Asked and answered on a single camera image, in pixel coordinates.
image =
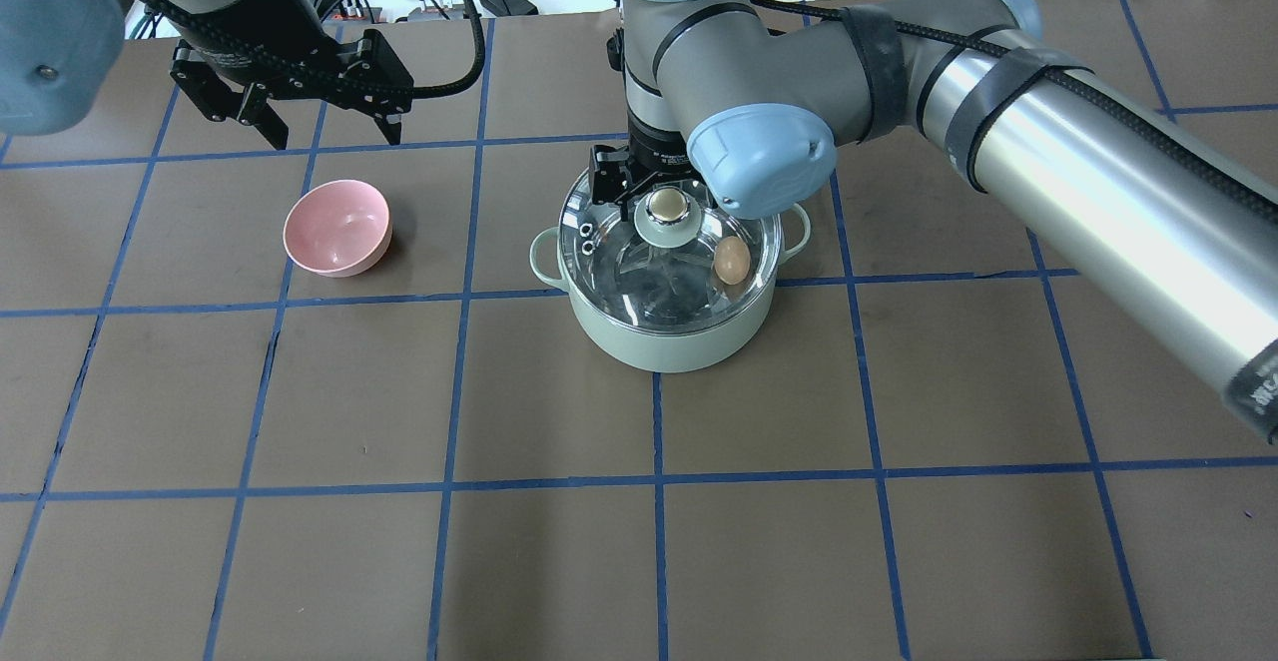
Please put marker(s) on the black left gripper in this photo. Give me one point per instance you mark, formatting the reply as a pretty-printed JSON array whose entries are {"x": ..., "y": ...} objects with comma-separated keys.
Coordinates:
[{"x": 272, "y": 22}]

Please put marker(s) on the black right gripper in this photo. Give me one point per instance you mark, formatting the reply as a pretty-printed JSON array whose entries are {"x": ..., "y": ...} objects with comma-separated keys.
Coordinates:
[{"x": 654, "y": 145}]

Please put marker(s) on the glass pot lid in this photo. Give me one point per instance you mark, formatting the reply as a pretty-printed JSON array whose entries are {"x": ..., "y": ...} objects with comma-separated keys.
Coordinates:
[{"x": 660, "y": 290}]

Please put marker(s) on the brown egg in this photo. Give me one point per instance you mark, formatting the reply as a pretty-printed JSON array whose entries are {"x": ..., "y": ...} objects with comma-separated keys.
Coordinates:
[{"x": 732, "y": 261}]

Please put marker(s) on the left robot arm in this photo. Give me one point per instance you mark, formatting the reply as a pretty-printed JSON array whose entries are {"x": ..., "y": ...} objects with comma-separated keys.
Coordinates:
[{"x": 57, "y": 53}]

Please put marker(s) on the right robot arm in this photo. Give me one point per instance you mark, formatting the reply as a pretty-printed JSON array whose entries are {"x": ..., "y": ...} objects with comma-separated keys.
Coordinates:
[{"x": 1176, "y": 234}]

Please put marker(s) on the pale green electric pot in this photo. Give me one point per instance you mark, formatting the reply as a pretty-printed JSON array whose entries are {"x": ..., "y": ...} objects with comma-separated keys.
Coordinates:
[{"x": 667, "y": 221}]

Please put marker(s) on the pink plastic bowl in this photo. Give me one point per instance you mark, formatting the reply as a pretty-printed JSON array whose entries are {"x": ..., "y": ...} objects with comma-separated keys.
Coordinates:
[{"x": 339, "y": 229}]

